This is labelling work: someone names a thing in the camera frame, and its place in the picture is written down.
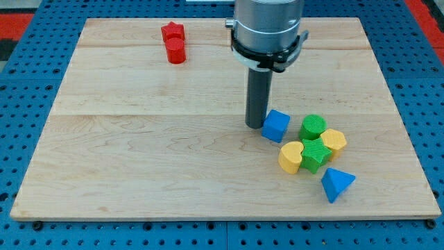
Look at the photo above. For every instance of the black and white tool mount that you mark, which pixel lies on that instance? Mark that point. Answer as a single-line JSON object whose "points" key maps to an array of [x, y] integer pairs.
{"points": [[263, 62]]}

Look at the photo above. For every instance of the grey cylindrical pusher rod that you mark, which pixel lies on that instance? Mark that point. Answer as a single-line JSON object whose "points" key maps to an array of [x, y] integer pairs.
{"points": [[258, 89]]}

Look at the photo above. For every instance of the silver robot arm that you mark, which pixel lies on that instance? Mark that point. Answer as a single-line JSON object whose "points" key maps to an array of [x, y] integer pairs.
{"points": [[265, 39]]}

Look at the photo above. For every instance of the blue cube block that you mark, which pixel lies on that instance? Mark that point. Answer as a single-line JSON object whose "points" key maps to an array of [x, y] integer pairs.
{"points": [[275, 126]]}

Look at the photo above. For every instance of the green star block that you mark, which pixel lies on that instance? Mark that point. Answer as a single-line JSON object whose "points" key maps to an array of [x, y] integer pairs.
{"points": [[314, 155]]}

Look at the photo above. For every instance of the red star block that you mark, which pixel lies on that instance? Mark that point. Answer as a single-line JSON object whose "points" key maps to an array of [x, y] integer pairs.
{"points": [[173, 30]]}

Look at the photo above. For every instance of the green cylinder block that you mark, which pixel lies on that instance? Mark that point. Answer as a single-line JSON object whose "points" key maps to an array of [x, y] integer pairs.
{"points": [[312, 126]]}

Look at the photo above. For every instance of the yellow heart block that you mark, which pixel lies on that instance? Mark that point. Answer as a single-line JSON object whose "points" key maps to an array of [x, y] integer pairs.
{"points": [[290, 157]]}

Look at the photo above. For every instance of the red cylinder block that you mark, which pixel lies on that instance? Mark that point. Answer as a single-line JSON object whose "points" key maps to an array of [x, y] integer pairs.
{"points": [[175, 48]]}

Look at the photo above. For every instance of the yellow hexagon block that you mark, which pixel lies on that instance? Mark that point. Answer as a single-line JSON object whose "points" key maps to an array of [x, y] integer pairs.
{"points": [[335, 141]]}

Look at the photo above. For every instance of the blue triangle block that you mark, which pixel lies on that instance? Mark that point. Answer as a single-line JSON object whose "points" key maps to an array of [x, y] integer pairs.
{"points": [[336, 182]]}

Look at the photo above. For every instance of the light wooden board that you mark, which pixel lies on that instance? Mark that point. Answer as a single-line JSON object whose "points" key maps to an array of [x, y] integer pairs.
{"points": [[132, 137]]}

